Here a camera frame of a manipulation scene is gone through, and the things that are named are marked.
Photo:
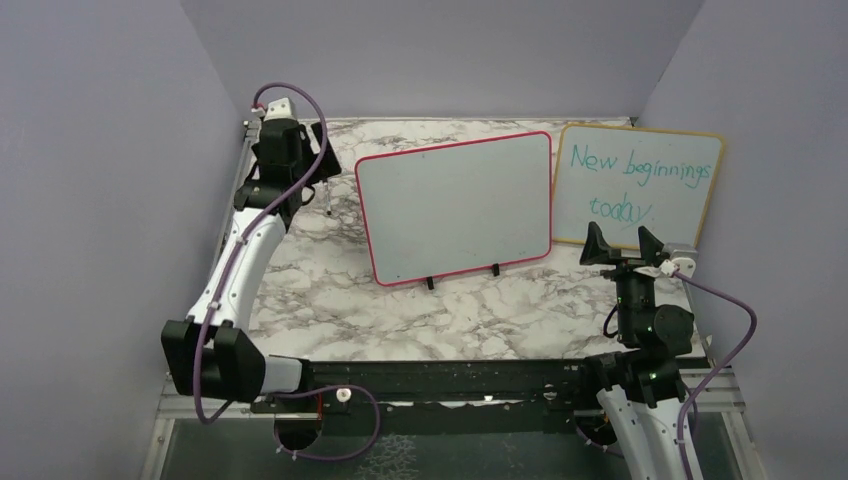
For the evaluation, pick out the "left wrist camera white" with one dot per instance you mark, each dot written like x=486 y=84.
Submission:
x=282 y=108

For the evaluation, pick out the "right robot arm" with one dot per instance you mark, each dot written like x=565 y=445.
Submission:
x=640 y=390

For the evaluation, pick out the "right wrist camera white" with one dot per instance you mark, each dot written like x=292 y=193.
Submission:
x=678 y=259

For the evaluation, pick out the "red framed whiteboard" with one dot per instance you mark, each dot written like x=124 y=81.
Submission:
x=451 y=209

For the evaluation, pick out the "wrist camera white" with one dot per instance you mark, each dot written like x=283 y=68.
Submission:
x=678 y=259
x=282 y=108

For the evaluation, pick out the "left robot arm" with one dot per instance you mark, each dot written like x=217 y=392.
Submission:
x=210 y=357

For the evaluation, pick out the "black whiteboard marker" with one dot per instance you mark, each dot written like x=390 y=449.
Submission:
x=328 y=198

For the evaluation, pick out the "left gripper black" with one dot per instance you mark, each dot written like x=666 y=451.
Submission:
x=328 y=167

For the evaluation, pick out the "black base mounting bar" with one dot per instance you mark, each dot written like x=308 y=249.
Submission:
x=434 y=398

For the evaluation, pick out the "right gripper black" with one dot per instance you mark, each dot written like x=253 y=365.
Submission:
x=596 y=248

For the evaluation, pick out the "yellow framed written whiteboard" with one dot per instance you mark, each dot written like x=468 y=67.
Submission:
x=624 y=178

